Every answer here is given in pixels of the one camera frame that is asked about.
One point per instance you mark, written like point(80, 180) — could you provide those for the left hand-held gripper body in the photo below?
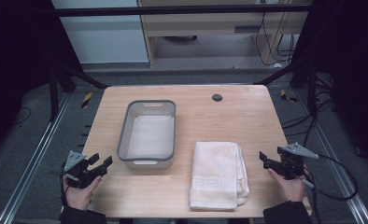
point(79, 172)

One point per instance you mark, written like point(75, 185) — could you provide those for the white towel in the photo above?
point(216, 175)

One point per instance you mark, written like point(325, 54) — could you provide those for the dark curtain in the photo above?
point(17, 62)
point(353, 62)

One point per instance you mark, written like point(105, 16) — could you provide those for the person's right hand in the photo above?
point(289, 188)

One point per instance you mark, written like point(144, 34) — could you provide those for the light wooden desk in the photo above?
point(210, 23)

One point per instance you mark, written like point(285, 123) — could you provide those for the yellow black striped tape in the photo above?
point(86, 100)
point(287, 96)

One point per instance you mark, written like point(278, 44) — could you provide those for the black metal stand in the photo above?
point(63, 77)
point(309, 81)

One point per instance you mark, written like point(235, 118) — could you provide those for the grey-rimmed white plastic basin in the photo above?
point(148, 135)

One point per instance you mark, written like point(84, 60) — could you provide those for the black horizontal frame bar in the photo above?
point(172, 10)

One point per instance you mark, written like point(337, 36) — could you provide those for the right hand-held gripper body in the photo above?
point(292, 161)

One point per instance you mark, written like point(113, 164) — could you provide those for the silver metal floor rail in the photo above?
point(337, 168)
point(35, 155)

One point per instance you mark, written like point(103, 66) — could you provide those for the white cabinet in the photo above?
point(101, 34)

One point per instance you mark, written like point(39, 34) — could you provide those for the person's left hand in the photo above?
point(81, 195)

